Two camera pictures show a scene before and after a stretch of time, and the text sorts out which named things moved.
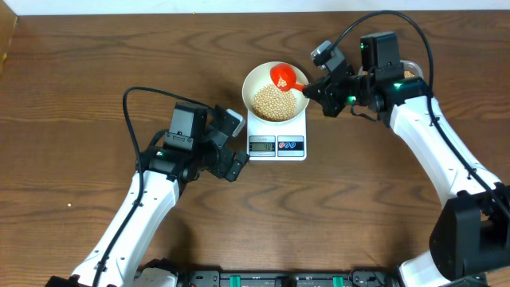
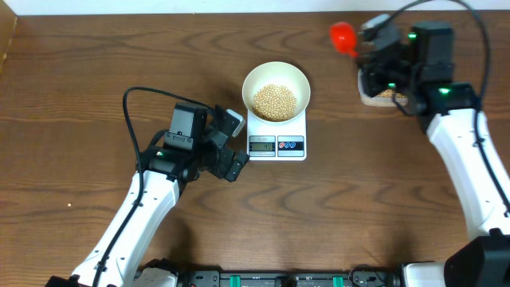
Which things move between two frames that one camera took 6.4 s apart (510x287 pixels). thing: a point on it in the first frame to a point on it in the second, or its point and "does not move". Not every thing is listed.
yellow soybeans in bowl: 272,104 does not move
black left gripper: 225,155 does not move
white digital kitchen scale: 277,141 does not move
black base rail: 218,277 does not move
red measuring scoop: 288,73 to 343,38
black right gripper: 324,96 to 370,64
